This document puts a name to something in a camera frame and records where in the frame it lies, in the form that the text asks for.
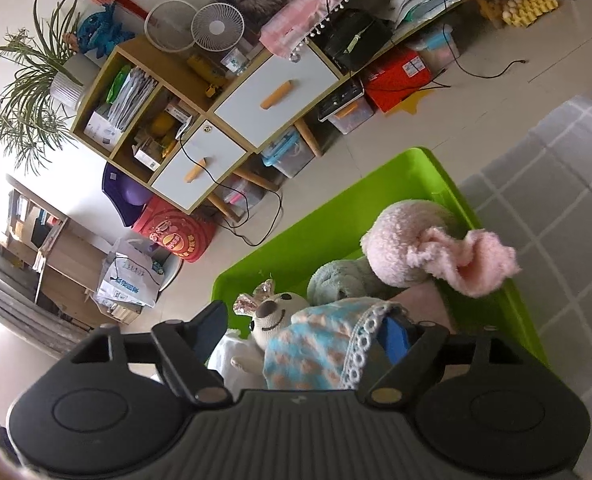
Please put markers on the grey curtain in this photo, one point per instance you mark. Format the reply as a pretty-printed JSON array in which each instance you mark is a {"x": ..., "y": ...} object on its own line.
[{"x": 21, "y": 300}]

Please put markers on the glass cup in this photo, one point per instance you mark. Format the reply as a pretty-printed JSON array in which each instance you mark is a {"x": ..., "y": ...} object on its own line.
[{"x": 235, "y": 61}]

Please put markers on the yellow egg tray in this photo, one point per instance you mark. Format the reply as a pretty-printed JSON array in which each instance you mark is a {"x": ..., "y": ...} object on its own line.
[{"x": 520, "y": 7}]

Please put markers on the small clear storage box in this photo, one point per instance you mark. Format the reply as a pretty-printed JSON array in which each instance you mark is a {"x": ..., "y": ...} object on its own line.
[{"x": 238, "y": 194}]

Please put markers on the blue plush toy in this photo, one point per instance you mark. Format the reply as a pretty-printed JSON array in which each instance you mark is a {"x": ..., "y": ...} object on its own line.
[{"x": 103, "y": 27}]

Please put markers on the grey white checked blanket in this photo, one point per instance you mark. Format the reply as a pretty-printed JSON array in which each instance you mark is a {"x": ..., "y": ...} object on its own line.
[{"x": 550, "y": 210}]

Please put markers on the potted green plant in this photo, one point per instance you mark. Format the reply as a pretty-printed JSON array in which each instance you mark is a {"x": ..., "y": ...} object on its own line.
[{"x": 36, "y": 95}]

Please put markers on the small cardboard box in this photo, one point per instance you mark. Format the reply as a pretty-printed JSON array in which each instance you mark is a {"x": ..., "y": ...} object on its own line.
[{"x": 147, "y": 156}]

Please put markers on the purple bag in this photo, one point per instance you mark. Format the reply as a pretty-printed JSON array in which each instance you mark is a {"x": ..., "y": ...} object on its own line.
[{"x": 128, "y": 195}]

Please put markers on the clear storage box pastel contents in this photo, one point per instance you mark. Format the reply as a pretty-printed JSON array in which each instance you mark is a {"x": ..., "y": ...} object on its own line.
[{"x": 438, "y": 47}]

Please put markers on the white carton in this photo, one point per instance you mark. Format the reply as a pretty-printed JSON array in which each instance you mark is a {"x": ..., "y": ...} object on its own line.
[{"x": 102, "y": 130}]

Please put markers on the yellow star mat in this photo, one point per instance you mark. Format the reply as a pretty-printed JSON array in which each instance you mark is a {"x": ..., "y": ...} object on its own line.
[{"x": 418, "y": 102}]

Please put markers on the white paper bag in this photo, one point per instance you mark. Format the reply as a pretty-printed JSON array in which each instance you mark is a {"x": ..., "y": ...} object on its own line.
[{"x": 128, "y": 275}]

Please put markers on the green fuzzy sock roll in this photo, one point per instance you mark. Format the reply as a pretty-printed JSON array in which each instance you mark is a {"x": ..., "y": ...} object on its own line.
[{"x": 341, "y": 280}]

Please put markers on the crochet mouse doll blue dress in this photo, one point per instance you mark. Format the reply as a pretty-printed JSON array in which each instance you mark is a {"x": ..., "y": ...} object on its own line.
[{"x": 306, "y": 347}]

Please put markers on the yellow toy excavator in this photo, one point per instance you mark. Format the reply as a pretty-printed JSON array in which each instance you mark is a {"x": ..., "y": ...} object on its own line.
[{"x": 207, "y": 75}]

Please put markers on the small white desk fan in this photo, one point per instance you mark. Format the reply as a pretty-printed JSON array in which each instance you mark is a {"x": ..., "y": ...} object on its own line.
[{"x": 217, "y": 27}]

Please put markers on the pink cloth with pompom trim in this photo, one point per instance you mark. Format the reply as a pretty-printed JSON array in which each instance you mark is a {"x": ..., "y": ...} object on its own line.
[{"x": 296, "y": 15}]

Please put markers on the clear storage box black lid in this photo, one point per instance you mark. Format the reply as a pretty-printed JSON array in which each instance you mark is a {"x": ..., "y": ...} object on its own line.
[{"x": 346, "y": 107}]

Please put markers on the pink square towel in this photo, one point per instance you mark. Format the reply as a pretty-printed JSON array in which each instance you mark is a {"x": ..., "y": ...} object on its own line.
[{"x": 425, "y": 306}]

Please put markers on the clear storage box blue lid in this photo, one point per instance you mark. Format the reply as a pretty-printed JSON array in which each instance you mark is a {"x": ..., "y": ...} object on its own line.
[{"x": 288, "y": 155}]

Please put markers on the stack of papers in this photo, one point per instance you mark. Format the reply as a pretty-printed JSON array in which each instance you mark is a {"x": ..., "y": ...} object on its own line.
[{"x": 133, "y": 95}]

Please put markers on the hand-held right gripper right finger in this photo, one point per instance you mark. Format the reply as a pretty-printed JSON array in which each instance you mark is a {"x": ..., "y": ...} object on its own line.
[{"x": 394, "y": 341}]

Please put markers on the red bag with print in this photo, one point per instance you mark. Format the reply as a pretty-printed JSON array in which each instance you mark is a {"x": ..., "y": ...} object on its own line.
[{"x": 176, "y": 230}]

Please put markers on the pink fuzzy sock roll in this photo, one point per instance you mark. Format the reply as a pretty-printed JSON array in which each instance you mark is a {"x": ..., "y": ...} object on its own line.
[{"x": 400, "y": 240}]

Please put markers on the wooden desk shelf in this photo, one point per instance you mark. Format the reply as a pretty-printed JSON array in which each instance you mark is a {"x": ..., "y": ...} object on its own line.
[{"x": 71, "y": 265}]

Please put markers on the red cardboard box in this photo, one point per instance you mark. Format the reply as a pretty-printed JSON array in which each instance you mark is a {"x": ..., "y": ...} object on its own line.
[{"x": 398, "y": 80}]

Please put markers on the black bag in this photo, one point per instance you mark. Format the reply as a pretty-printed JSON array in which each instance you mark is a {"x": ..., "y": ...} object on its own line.
[{"x": 358, "y": 40}]

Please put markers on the green plastic box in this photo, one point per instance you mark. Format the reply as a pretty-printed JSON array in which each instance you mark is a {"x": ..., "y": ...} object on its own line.
[{"x": 286, "y": 255}]

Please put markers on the wooden cabinet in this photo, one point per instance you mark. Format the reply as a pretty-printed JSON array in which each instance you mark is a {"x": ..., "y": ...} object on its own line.
[{"x": 136, "y": 55}]

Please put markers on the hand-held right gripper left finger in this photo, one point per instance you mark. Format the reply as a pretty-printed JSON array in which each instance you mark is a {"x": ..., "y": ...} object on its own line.
[{"x": 211, "y": 329}]

